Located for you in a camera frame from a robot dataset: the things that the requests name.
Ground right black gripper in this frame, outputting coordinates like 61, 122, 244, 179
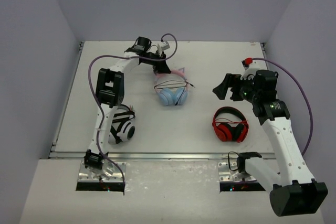
213, 73, 260, 104

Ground pink blue cat-ear headphones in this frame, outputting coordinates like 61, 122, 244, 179
154, 67, 194, 106

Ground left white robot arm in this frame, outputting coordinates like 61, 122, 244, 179
84, 33, 177, 171

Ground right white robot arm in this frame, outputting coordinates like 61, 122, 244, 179
213, 70, 328, 217

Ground red black headphones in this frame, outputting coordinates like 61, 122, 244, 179
212, 106, 249, 143

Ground black white headphones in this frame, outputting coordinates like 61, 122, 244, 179
108, 104, 135, 144

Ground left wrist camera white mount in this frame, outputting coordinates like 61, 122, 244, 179
156, 40, 170, 57

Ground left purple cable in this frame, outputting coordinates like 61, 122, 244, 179
88, 33, 177, 184

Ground purple cable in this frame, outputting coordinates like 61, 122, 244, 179
251, 57, 314, 156
88, 33, 177, 184

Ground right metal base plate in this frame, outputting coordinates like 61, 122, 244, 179
218, 161, 256, 183

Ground metal base plate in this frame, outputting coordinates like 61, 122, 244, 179
218, 161, 256, 183
77, 161, 123, 183

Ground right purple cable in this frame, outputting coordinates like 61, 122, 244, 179
251, 57, 314, 156

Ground aluminium front table rail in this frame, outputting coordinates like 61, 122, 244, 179
49, 152, 276, 161

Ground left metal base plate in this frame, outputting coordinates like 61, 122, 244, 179
77, 161, 123, 183

